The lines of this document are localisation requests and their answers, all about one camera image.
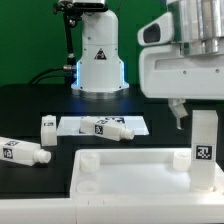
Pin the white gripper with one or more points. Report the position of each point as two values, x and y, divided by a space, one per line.
165 73

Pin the white desk top tray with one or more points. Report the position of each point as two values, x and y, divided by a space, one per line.
161 173

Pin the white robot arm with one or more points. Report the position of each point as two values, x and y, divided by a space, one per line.
198 30

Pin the white front fence bar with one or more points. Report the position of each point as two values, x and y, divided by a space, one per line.
65 211

